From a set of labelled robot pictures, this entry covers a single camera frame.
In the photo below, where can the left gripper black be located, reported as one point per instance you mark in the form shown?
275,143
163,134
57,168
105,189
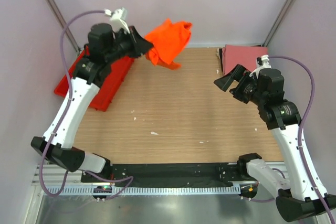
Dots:
140,46

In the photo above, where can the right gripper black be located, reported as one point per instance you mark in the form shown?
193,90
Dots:
241,75

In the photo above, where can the orange t shirt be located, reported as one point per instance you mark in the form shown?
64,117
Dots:
168,39

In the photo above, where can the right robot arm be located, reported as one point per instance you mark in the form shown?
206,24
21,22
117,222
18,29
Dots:
302,194

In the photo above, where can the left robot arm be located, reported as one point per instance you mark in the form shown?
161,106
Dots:
105,47

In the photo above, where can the folded pink t shirt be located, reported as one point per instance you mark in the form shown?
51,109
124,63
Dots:
241,55

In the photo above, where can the red plastic bin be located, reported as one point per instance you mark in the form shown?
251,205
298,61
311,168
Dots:
110,87

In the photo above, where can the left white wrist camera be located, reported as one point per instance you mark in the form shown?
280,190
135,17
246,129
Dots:
117,19

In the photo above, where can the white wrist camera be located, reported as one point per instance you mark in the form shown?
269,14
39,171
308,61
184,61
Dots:
261,63
117,19

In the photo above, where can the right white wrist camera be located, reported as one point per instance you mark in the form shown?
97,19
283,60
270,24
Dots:
261,63

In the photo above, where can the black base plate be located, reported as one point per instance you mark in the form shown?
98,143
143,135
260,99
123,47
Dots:
192,175

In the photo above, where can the slotted cable duct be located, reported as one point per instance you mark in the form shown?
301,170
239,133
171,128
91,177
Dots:
102,190

